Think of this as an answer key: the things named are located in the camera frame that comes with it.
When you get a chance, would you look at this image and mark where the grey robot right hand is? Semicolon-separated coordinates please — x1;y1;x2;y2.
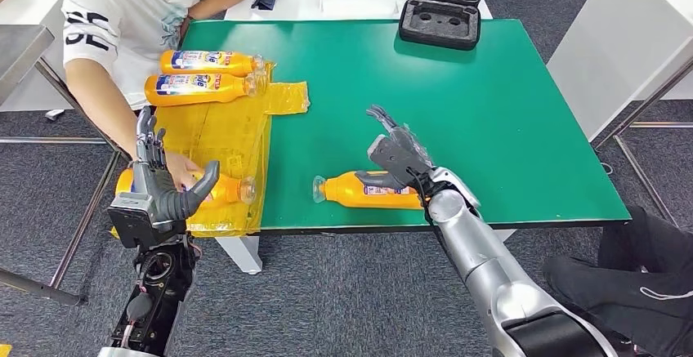
354;105;434;192

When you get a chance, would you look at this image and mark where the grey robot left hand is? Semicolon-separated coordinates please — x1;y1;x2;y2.
129;106;221;223

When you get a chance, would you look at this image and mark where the orange detergent bottle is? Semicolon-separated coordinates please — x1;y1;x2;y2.
114;166;257;211
144;72;260;108
159;49;266;78
312;170;424;211

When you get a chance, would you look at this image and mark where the yellow taped cardboard mat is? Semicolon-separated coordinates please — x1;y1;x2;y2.
110;57;311;239

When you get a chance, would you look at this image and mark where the black foam carrying case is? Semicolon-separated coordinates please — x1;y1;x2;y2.
398;0;483;51

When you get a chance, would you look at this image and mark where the person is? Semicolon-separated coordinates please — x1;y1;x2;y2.
543;205;693;357
62;0;251;194

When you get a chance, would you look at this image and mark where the grey metal table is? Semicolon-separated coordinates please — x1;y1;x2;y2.
0;24;123;308

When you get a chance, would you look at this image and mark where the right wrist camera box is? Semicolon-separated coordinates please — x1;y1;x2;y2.
367;134;431;185

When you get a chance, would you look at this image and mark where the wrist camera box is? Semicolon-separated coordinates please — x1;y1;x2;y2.
107;192;188;250
367;134;431;185

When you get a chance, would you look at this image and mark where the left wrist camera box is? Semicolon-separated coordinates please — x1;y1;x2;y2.
107;192;188;250

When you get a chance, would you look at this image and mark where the grey metal desk frame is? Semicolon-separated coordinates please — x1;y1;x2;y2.
592;56;693;229

